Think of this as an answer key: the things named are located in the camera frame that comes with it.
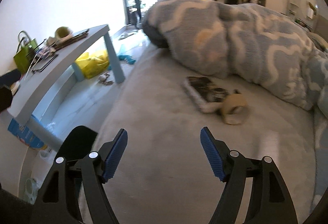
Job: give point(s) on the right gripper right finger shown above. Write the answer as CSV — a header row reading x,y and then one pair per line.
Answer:
x,y
270,200

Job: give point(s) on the white dressing table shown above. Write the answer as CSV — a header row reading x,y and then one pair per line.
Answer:
x,y
294,12

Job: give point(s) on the light blue low table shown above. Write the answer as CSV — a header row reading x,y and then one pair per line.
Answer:
x,y
34,87

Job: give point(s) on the wooden sticks bundle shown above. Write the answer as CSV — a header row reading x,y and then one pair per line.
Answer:
x,y
75,38

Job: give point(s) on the yellow plastic bag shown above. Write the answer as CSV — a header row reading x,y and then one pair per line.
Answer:
x,y
92,64

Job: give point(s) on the black wire stand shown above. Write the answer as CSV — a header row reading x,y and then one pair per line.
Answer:
x,y
42,55

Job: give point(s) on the blue box on floor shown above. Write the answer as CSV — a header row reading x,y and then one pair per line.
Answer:
x,y
26,136

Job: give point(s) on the blue wavy fleece blanket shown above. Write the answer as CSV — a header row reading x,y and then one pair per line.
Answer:
x,y
256,43

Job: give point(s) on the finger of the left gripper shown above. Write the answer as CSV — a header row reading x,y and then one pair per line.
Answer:
x,y
6,98
9,78

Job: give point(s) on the round vanity mirror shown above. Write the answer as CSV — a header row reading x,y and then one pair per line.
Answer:
x,y
308,8

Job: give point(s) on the black face tissue pack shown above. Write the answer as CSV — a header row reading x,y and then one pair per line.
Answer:
x,y
206,95

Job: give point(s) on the bed with grey cover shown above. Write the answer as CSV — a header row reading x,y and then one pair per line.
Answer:
x,y
164,175

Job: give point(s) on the green slipper far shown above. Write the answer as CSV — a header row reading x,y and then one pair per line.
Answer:
x,y
63,34

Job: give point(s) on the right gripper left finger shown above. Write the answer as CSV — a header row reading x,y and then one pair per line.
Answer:
x,y
57,201

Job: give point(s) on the green gift bag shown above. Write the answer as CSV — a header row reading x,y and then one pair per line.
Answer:
x,y
25,51

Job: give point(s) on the blue cat toy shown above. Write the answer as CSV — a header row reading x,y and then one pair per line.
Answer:
x,y
123,57

